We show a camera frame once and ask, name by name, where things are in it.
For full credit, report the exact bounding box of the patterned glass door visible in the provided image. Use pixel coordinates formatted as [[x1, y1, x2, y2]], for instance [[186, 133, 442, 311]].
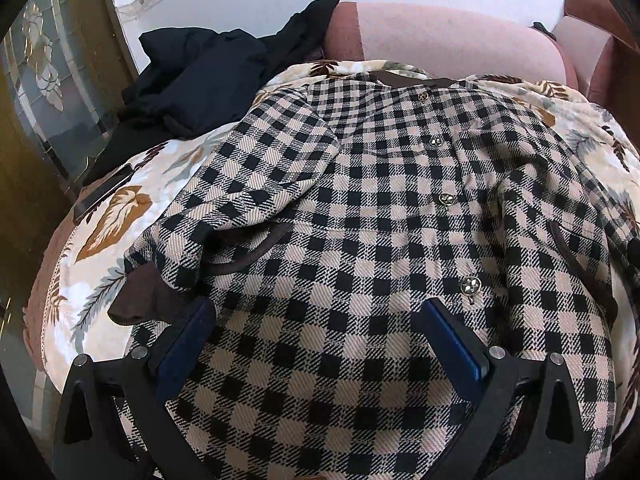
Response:
[[0, 0, 121, 196]]

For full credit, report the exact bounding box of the black garment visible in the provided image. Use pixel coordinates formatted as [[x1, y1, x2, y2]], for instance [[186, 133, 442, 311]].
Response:
[[82, 0, 341, 186]]

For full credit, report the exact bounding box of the leaf print blanket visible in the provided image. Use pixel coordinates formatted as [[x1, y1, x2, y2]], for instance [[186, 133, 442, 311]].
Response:
[[37, 57, 640, 461]]

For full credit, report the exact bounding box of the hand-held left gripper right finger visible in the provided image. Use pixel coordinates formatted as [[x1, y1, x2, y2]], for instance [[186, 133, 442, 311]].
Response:
[[422, 297, 596, 480]]

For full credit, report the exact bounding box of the black phone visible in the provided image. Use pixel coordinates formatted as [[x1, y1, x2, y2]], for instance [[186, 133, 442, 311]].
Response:
[[72, 162, 135, 225]]

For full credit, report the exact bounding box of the black beige checked jacket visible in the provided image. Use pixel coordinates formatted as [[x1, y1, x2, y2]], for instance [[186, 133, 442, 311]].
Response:
[[107, 71, 626, 480]]

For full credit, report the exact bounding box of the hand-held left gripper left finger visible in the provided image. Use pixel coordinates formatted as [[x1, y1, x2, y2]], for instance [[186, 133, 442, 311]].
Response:
[[52, 296, 217, 480]]

